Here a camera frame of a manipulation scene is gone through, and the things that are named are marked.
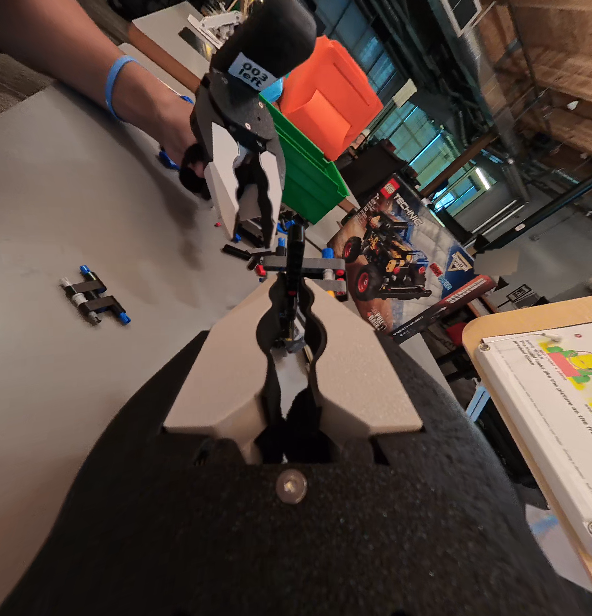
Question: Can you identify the lego frame sub-assembly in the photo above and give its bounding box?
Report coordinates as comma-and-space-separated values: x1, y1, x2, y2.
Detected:
222, 217, 348, 354

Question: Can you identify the green plastic bin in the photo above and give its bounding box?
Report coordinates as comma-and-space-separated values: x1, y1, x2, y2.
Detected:
258, 94, 350, 226

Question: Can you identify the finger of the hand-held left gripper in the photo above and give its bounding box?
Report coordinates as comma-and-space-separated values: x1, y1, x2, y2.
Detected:
236, 144, 287, 248
203, 123, 241, 241

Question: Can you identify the scatter of large lego parts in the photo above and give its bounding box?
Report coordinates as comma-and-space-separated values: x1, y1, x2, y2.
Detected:
213, 214, 296, 244

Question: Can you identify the orange plastic bin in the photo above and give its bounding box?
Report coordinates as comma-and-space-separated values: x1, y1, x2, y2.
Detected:
278, 35, 384, 162

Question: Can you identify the person's left forearm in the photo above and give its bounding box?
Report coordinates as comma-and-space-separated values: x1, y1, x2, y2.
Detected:
0, 0, 133, 123

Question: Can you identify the person's left hand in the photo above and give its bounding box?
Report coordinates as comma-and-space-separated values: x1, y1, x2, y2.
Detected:
125, 79, 199, 167

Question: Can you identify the small black-blue lego pin assembly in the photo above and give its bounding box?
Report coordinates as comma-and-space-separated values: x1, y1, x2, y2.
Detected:
59, 265, 132, 326

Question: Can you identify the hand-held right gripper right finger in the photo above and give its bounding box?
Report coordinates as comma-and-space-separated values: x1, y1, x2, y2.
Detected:
290, 278, 425, 465

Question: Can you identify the white framed instruction sheet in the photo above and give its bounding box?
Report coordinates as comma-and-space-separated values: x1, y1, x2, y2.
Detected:
479, 320, 592, 564

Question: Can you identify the wooden side table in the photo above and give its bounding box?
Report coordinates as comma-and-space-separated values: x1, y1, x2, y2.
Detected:
462, 295, 592, 597

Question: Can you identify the neighbouring grey table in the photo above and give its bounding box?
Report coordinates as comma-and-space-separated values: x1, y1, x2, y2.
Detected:
127, 0, 219, 92

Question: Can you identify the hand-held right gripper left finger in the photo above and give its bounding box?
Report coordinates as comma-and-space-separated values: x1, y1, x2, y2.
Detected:
162, 275, 288, 465

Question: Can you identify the lego set box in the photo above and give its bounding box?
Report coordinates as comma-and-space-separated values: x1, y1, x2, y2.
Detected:
327, 173, 498, 345

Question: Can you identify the blue wristband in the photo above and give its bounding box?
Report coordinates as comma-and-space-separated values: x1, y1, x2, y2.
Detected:
105, 54, 142, 122

